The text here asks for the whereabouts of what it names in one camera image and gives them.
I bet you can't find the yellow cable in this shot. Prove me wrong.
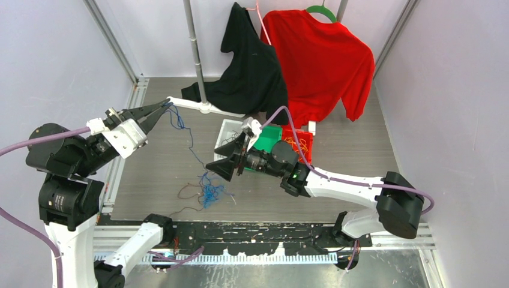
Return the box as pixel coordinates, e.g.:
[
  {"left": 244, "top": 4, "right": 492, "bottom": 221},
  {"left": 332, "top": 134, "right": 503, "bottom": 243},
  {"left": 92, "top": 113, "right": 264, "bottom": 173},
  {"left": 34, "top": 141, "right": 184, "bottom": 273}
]
[{"left": 284, "top": 137, "right": 310, "bottom": 160}]

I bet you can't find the blue cable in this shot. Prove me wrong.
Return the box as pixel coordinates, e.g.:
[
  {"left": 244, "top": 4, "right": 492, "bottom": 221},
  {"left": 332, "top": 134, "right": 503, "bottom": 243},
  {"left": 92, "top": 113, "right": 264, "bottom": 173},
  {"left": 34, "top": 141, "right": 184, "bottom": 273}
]
[{"left": 163, "top": 102, "right": 236, "bottom": 209}]

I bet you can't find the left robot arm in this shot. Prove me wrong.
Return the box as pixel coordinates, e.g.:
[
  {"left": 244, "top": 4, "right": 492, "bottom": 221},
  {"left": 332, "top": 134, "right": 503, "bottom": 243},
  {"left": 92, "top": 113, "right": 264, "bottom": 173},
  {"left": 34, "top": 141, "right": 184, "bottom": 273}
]
[{"left": 26, "top": 99, "right": 175, "bottom": 287}]

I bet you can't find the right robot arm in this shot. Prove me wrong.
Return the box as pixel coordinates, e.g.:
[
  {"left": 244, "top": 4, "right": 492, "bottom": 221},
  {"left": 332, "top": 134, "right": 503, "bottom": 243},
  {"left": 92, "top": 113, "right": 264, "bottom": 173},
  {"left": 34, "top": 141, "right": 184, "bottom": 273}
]
[{"left": 233, "top": 133, "right": 424, "bottom": 247}]

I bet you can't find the white plastic bin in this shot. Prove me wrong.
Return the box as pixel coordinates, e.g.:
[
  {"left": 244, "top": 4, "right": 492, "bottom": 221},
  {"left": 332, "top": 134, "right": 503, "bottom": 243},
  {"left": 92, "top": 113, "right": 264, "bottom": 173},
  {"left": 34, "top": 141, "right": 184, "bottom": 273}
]
[{"left": 214, "top": 119, "right": 242, "bottom": 161}]

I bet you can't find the green plastic bin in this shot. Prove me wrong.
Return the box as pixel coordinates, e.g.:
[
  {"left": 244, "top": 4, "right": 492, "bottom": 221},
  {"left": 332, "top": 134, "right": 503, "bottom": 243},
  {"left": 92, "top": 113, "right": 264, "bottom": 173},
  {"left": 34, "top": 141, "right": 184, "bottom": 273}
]
[{"left": 245, "top": 126, "right": 283, "bottom": 170}]

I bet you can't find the white clothes rack stand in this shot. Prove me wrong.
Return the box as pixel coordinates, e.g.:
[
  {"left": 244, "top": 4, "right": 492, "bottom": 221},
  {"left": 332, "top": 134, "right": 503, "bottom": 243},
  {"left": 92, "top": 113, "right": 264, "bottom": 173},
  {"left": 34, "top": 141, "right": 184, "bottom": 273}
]
[{"left": 168, "top": 0, "right": 348, "bottom": 118}]

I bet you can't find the black t-shirt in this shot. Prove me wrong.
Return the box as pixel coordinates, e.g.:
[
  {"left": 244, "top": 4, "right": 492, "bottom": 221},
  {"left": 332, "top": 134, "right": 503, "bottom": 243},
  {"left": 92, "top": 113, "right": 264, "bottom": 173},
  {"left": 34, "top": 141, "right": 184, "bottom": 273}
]
[{"left": 204, "top": 2, "right": 289, "bottom": 118}]

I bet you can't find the red plastic bin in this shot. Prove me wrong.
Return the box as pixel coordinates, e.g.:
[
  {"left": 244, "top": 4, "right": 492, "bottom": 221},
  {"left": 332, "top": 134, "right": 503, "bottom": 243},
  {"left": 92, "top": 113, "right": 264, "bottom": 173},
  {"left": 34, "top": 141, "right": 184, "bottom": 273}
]
[{"left": 282, "top": 127, "right": 314, "bottom": 164}]

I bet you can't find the red sweatshirt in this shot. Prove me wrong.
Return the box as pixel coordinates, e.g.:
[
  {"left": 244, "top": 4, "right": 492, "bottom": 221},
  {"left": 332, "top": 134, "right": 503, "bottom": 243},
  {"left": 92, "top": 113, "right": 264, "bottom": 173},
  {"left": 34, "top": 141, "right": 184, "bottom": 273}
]
[{"left": 261, "top": 10, "right": 375, "bottom": 128}]

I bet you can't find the pink hanger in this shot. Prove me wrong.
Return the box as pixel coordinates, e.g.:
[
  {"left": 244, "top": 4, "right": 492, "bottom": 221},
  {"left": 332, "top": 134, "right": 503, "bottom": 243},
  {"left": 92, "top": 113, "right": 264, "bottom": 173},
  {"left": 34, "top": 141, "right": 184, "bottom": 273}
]
[{"left": 245, "top": 0, "right": 272, "bottom": 46}]

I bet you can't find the green hanger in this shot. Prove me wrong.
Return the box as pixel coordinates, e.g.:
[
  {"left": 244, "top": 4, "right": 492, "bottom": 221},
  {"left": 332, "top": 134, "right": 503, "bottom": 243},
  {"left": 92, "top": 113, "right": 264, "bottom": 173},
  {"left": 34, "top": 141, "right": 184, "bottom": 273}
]
[{"left": 306, "top": 4, "right": 338, "bottom": 23}]

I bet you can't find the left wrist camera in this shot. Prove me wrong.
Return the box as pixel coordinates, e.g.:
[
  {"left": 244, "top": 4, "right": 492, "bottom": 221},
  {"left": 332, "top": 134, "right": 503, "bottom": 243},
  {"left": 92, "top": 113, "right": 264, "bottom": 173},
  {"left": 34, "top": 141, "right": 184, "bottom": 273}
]
[{"left": 102, "top": 119, "right": 147, "bottom": 159}]

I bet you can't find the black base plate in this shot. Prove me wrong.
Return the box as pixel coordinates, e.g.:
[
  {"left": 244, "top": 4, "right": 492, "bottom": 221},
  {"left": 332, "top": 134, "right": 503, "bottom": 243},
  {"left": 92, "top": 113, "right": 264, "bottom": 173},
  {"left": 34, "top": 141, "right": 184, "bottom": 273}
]
[{"left": 155, "top": 221, "right": 354, "bottom": 256}]

